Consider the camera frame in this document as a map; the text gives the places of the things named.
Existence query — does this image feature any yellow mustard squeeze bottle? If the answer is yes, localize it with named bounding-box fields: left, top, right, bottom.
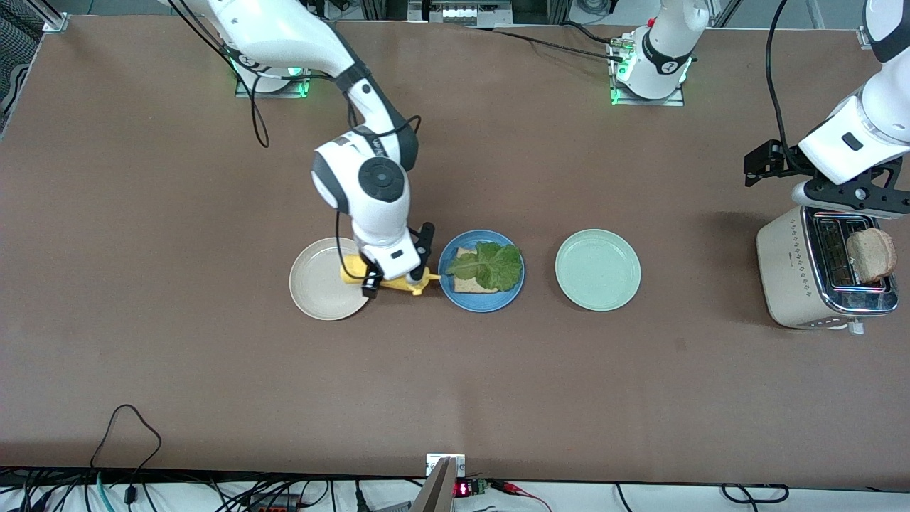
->
left=340, top=257, right=442, bottom=297

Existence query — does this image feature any square toasted bread slice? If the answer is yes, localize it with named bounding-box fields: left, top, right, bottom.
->
left=454, top=246, right=500, bottom=294

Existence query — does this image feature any green lettuce leaf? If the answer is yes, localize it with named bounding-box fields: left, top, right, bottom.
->
left=446, top=241, right=525, bottom=293

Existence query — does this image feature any beige plate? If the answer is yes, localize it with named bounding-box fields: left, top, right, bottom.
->
left=289, top=237, right=373, bottom=321

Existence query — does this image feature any blue plate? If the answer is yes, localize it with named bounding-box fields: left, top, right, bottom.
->
left=437, top=229, right=526, bottom=314

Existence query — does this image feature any pale green plate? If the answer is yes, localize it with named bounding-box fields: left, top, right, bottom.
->
left=555, top=228, right=642, bottom=312

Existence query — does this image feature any cream chrome toaster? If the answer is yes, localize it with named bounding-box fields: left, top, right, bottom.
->
left=756, top=203, right=900, bottom=336

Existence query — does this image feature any round brown bread slice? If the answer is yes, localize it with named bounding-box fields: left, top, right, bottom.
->
left=846, top=228, right=898, bottom=284

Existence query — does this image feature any grey metal equipment box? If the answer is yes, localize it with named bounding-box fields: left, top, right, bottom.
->
left=409, top=0, right=513, bottom=26

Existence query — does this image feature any black white checked fabric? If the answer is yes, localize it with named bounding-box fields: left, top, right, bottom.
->
left=0, top=16, right=45, bottom=136

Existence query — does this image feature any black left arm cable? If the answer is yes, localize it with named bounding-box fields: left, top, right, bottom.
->
left=764, top=0, right=790, bottom=154

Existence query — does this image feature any aluminium arm base plate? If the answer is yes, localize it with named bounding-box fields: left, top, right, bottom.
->
left=610, top=39, right=687, bottom=107
left=235, top=64, right=314, bottom=99

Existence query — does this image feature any white mount bracket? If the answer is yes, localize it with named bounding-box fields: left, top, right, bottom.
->
left=425, top=453, right=466, bottom=478

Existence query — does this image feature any grey camera mount pole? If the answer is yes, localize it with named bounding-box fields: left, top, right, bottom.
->
left=411, top=456, right=458, bottom=512

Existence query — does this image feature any black cable to arm base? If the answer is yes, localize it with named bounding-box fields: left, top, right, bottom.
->
left=466, top=26, right=630, bottom=63

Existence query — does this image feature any thin black cable loop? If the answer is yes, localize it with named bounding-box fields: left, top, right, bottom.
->
left=91, top=404, right=163, bottom=491

